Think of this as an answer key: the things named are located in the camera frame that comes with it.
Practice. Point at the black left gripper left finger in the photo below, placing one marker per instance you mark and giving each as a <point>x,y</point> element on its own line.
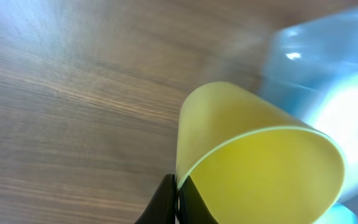
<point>161,208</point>

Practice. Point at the clear plastic storage bin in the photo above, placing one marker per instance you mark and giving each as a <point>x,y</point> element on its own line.
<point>312,73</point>

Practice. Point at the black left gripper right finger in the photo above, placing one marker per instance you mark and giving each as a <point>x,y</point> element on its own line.
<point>191,207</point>

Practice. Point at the yellow cup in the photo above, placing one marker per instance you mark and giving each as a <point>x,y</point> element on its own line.
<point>248,161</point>

